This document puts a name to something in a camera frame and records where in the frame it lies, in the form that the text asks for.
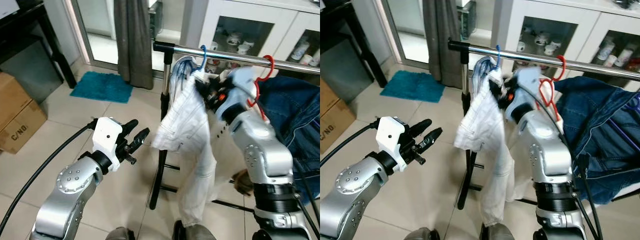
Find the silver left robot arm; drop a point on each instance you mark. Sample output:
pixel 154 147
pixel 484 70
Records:
pixel 70 186
pixel 355 186

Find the black speaker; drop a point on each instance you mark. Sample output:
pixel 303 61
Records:
pixel 156 20

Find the white box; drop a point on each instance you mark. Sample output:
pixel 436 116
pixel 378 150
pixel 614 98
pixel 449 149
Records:
pixel 9 7

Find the teal floor mat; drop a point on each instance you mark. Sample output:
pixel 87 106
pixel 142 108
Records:
pixel 102 87
pixel 412 86

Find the black shelf desk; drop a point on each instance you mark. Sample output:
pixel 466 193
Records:
pixel 22 22
pixel 340 25

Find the red plastic hanger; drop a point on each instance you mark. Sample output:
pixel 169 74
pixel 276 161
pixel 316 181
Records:
pixel 564 67
pixel 273 66

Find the blue plastic hanger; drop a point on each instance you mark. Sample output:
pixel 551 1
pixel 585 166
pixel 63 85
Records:
pixel 205 59
pixel 499 57

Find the white ceramic mug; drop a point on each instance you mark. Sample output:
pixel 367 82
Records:
pixel 232 39
pixel 551 48
pixel 245 48
pixel 541 37

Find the grey curtain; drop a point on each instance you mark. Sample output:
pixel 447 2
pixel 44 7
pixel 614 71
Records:
pixel 442 40
pixel 132 40

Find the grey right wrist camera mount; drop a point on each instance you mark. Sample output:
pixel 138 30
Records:
pixel 242 82
pixel 522 85

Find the brown round object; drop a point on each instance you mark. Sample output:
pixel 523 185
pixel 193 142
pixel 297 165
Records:
pixel 243 182

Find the cardboard box printed C/NO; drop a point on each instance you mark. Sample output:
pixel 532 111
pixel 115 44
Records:
pixel 22 130
pixel 327 127

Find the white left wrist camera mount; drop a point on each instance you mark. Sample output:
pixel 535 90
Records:
pixel 390 135
pixel 106 135

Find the white trousers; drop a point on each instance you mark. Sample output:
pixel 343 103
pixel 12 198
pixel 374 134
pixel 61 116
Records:
pixel 185 120
pixel 482 125

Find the glass sliding door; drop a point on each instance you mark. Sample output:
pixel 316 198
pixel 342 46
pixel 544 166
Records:
pixel 410 25
pixel 100 25

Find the metal clothes rack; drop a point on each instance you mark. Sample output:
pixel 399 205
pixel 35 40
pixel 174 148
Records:
pixel 230 57
pixel 530 58

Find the purple hanger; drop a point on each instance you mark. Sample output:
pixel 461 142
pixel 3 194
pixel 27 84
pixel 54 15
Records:
pixel 625 132

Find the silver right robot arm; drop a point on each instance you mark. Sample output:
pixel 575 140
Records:
pixel 550 155
pixel 265 155

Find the blue denim garment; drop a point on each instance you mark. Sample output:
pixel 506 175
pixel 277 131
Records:
pixel 295 115
pixel 600 130

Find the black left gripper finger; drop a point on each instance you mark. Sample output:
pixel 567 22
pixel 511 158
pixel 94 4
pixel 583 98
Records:
pixel 141 137
pixel 419 127
pixel 430 138
pixel 130 126

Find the grey robot right foot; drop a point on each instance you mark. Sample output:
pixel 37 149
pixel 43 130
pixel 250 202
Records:
pixel 500 234
pixel 200 234

